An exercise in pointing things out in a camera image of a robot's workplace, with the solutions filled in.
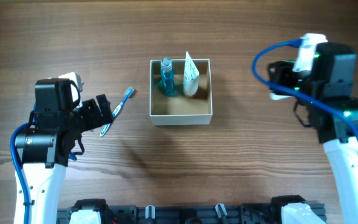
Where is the blue Listerine mouthwash bottle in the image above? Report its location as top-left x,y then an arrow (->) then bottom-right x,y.
159,57 -> 175,97

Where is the white Pantene tube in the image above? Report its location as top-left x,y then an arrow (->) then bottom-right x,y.
183,52 -> 200,97

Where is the green white soap box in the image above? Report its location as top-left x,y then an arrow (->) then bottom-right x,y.
270,92 -> 290,101

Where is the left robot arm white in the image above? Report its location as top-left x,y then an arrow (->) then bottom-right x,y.
10,78 -> 113,223

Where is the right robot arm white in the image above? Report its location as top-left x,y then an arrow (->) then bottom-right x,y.
252,39 -> 358,223

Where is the blue white toothbrush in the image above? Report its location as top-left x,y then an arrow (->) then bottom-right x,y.
99,86 -> 135,137

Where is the white cardboard box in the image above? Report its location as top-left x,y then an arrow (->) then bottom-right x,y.
149,58 -> 213,126

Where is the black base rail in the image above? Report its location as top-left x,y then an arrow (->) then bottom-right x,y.
56,195 -> 304,224

